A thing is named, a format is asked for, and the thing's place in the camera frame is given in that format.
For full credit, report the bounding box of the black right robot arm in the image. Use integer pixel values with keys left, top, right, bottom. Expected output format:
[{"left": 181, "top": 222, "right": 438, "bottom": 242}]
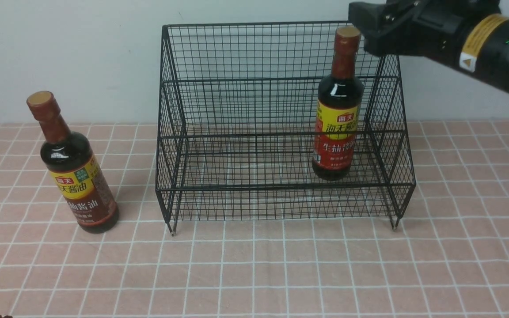
[{"left": 348, "top": 0, "right": 509, "bottom": 94}]

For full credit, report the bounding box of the pink checkered tablecloth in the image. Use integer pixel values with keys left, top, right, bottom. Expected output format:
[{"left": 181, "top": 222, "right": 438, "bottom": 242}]
[{"left": 0, "top": 121, "right": 509, "bottom": 318}]

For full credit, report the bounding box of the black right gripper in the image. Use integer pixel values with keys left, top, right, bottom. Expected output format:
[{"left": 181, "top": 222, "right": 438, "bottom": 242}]
[{"left": 348, "top": 0, "right": 501, "bottom": 57}]

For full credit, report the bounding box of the red label soy sauce bottle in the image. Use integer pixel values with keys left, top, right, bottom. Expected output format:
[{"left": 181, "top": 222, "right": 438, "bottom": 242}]
[{"left": 312, "top": 26, "right": 364, "bottom": 181}]

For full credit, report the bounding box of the black wire mesh rack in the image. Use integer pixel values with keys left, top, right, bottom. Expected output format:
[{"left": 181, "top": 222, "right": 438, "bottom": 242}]
[{"left": 155, "top": 21, "right": 416, "bottom": 235}]

